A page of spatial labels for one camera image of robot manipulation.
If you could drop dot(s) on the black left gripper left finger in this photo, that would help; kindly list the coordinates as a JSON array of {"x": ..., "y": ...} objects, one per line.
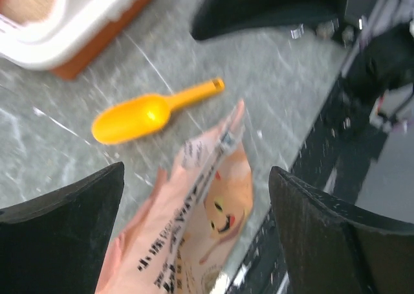
[{"x": 56, "y": 243}]

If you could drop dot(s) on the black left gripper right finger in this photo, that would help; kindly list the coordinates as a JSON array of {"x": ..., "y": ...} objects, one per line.
[{"x": 332, "y": 246}]

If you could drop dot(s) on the pink cat litter bag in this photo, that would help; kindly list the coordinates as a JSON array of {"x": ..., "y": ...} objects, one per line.
[{"x": 180, "y": 238}]

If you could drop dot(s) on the yellow litter scoop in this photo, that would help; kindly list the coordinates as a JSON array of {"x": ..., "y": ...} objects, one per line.
[{"x": 148, "y": 113}]

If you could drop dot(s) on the white orange litter box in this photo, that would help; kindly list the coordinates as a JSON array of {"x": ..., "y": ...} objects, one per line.
[{"x": 70, "y": 37}]

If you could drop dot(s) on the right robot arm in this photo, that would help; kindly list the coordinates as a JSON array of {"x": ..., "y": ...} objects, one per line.
[{"x": 385, "y": 64}]

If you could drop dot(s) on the beige cat litter pile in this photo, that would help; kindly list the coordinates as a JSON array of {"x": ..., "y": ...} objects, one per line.
[{"x": 23, "y": 12}]

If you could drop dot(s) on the black case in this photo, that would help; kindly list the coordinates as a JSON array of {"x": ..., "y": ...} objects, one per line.
[{"x": 219, "y": 17}]

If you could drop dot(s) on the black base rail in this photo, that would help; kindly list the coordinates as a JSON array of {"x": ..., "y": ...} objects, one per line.
[{"x": 336, "y": 155}]

